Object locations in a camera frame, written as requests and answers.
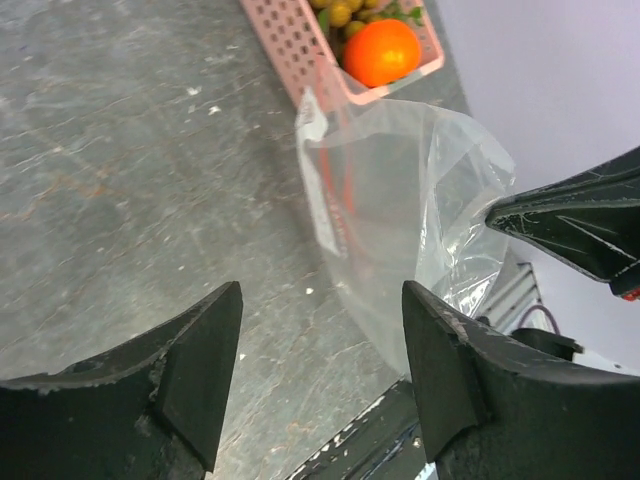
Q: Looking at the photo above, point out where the brown longan bunch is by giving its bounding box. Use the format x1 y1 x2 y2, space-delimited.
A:
308 0 382 40

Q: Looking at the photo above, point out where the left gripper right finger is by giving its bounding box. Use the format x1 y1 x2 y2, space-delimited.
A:
402 281 639 479

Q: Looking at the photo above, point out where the clear zip top bag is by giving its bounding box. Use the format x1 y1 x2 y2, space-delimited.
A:
295 91 515 376

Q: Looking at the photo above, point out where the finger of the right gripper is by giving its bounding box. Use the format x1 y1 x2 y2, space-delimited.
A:
485 148 639 300

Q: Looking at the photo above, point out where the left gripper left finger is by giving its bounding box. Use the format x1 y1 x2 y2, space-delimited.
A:
1 281 243 479

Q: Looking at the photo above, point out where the orange persimmon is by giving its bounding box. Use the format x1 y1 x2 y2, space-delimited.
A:
342 19 422 88

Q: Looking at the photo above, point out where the pink plastic basket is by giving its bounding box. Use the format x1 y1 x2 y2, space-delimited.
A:
240 1 445 112

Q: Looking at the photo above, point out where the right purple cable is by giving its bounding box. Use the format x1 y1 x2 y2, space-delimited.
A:
519 304 561 334

